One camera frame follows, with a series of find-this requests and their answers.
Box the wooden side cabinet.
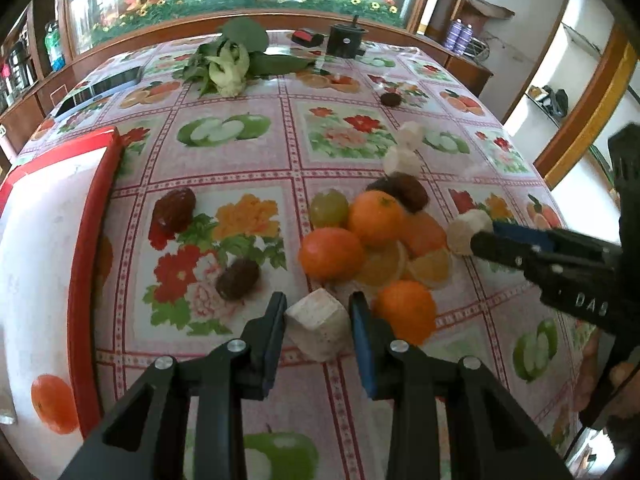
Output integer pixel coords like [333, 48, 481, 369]
[420, 35, 493, 98]

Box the white shelf unit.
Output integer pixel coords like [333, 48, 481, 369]
[502, 0, 621, 161]

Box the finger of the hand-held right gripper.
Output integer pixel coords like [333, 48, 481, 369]
[492, 220, 623, 266]
[470, 231, 621, 331]

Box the red and black box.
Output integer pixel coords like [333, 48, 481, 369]
[293, 29, 326, 48]

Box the green leafy vegetable bunch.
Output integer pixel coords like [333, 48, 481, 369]
[172, 17, 318, 98]

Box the fruit print tablecloth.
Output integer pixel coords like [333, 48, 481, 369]
[17, 30, 596, 480]

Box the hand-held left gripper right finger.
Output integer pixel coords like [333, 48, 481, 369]
[348, 291, 576, 480]

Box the dark red date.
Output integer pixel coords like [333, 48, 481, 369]
[371, 174, 401, 195]
[215, 258, 261, 301]

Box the orange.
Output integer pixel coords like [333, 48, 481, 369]
[298, 227, 366, 282]
[31, 374, 81, 435]
[374, 280, 437, 346]
[347, 189, 405, 248]

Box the wire basket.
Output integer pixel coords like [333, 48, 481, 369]
[465, 37, 493, 63]

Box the green plastic bottle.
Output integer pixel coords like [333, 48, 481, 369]
[44, 21, 67, 72]

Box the dark blue smartphone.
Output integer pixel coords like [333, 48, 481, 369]
[55, 66, 143, 118]

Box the green grape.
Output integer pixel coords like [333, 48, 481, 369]
[309, 189, 350, 227]

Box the person's right hand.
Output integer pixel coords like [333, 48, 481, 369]
[575, 335, 638, 411]

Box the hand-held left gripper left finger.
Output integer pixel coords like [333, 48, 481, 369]
[59, 291, 288, 480]

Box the red rimmed white tray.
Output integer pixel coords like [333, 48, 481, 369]
[0, 126, 125, 441]

